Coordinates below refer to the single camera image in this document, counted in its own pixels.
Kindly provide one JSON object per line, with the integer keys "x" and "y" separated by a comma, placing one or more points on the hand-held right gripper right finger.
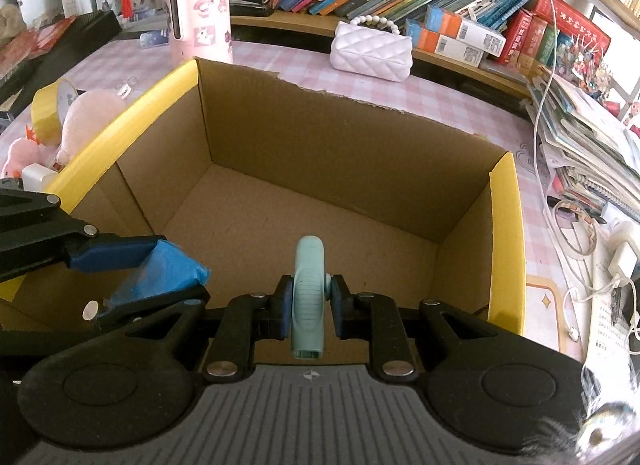
{"x": 340, "y": 307}

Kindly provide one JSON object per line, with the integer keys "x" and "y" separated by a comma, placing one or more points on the stack of papers and magazines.
{"x": 585, "y": 145}

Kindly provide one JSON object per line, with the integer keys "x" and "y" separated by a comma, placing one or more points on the yellow cardboard box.
{"x": 320, "y": 180}

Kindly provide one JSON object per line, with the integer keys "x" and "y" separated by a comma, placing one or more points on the small white blue tube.
{"x": 154, "y": 39}

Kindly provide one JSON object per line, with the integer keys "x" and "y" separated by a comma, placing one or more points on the black chair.
{"x": 60, "y": 50}

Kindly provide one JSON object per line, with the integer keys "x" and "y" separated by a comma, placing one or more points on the white charger plug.
{"x": 39, "y": 177}

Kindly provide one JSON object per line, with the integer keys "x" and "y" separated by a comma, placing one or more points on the yellow tape roll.
{"x": 45, "y": 110}

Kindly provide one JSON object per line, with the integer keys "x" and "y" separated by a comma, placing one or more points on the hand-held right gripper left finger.
{"x": 285, "y": 307}

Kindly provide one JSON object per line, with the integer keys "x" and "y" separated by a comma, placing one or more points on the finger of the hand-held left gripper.
{"x": 150, "y": 304}
{"x": 115, "y": 252}

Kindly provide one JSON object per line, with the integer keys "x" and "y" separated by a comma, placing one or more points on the red boxed book set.
{"x": 535, "y": 30}

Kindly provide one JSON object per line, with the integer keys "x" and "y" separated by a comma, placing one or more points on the orange white carton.
{"x": 440, "y": 45}
{"x": 465, "y": 30}

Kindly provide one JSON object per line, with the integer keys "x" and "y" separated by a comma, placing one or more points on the small pink plush orange antlers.
{"x": 22, "y": 152}

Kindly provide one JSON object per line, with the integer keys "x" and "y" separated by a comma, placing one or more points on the white power adapter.
{"x": 624, "y": 255}

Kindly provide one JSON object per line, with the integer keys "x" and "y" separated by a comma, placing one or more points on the white quilted handbag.
{"x": 370, "y": 55}

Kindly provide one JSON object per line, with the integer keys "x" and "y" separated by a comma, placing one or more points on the pink checked tablecloth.
{"x": 450, "y": 105}

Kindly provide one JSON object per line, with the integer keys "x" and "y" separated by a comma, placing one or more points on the pink cartoon print canister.
{"x": 205, "y": 15}

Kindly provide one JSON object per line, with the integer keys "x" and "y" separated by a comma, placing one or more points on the large pink plush toy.
{"x": 85, "y": 125}

